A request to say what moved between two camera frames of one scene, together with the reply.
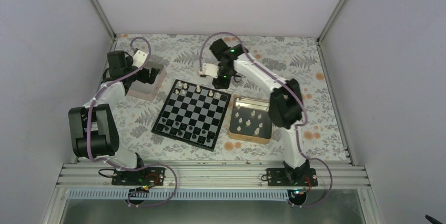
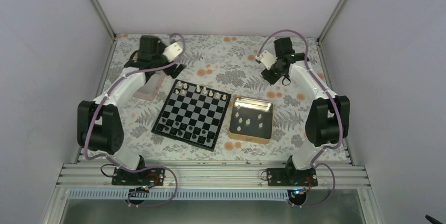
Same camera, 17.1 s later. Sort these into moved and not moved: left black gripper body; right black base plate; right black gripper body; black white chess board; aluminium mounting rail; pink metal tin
Moved: left black gripper body; right black gripper body
Not moved: aluminium mounting rail; black white chess board; pink metal tin; right black base plate
